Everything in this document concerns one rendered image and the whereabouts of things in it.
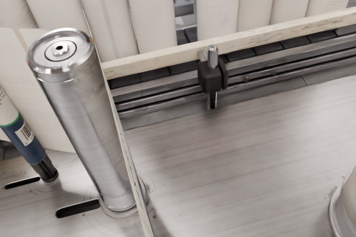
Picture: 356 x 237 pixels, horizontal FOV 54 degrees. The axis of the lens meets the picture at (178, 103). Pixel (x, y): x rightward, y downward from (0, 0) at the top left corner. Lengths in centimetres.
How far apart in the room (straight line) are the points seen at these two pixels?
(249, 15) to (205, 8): 6
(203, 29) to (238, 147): 16
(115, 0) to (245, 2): 16
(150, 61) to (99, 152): 19
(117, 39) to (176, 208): 20
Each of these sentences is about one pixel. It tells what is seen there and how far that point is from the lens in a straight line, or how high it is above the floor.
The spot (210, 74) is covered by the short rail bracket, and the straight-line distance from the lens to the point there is 38.
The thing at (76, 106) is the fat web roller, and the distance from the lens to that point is 21.
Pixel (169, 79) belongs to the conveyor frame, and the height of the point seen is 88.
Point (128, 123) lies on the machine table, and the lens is 46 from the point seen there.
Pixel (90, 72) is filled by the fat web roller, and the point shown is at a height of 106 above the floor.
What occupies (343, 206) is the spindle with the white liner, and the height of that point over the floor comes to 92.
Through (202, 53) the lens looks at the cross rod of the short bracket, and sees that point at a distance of 42.
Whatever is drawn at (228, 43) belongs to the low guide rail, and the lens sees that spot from 43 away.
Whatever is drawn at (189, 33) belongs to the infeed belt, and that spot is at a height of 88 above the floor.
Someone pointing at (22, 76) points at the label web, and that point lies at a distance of 27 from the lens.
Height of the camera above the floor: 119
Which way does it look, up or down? 50 degrees down
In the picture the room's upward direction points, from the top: 6 degrees counter-clockwise
